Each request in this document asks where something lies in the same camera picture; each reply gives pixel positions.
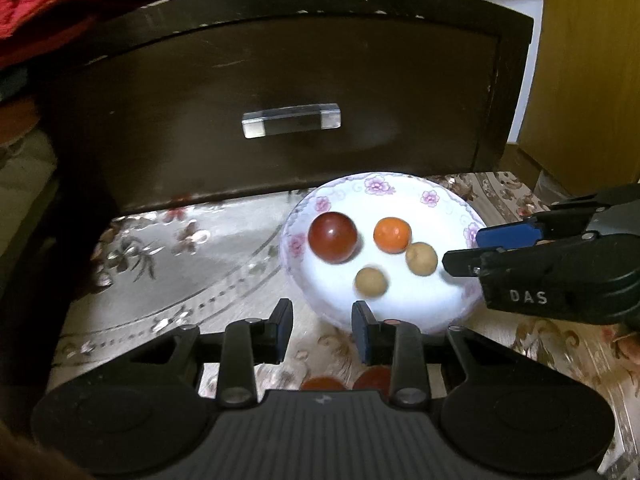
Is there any dark red plum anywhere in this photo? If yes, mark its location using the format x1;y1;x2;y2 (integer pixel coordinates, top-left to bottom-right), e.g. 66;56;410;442
308;211;359;264

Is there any yellow wooden cabinet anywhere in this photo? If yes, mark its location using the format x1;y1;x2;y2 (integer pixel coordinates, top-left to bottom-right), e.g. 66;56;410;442
515;0;640;196

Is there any orange tangerine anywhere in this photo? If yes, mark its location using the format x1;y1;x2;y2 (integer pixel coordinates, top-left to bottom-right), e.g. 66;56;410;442
353;366;393;391
300;376;347;392
373;216;412;254

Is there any tan longan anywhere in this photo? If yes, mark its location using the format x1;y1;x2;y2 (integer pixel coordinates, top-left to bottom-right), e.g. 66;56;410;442
405;242;439;277
354;266;389;298

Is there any clear acrylic drawer handle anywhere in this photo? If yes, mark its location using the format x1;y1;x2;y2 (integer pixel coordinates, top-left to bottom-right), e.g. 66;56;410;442
241;103;342;139

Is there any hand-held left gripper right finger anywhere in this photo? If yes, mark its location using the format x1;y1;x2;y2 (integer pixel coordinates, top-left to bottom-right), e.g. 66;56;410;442
351;301;516;407

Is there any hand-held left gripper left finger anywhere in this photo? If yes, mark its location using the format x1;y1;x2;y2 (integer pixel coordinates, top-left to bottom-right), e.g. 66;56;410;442
127;299;294;407

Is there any dark wooden drawer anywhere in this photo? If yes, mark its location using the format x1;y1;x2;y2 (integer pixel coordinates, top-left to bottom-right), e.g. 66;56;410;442
95;15;501;211

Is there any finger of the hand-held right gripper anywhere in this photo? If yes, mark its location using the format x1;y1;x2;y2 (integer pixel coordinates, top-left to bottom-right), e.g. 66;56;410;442
442;232;598;278
475;183;640;251

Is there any beige floral mat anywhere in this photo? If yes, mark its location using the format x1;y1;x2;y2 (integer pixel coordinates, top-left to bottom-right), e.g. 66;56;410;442
50;172;640;480

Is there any white floral plate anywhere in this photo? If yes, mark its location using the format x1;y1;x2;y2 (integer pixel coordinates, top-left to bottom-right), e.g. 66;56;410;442
279;171;487;336

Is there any dark wooden nightstand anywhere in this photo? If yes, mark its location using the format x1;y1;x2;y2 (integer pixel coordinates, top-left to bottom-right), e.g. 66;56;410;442
37;0;536;216

